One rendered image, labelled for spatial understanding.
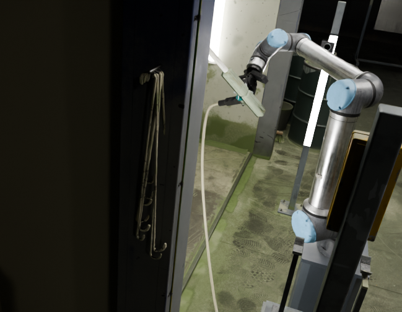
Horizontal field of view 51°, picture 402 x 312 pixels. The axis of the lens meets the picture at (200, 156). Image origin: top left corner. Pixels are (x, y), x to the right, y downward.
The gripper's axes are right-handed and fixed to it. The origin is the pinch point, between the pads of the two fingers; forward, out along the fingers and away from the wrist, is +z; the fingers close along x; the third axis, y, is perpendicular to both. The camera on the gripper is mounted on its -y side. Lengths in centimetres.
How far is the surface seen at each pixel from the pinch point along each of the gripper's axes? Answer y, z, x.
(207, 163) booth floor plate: 149, -47, -121
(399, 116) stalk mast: -98, 57, 44
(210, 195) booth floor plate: 113, -6, -108
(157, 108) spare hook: -49, 66, 65
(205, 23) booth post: -54, 41, 68
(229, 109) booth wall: 146, -107, -113
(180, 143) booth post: -46, 67, 52
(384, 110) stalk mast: -95, 56, 45
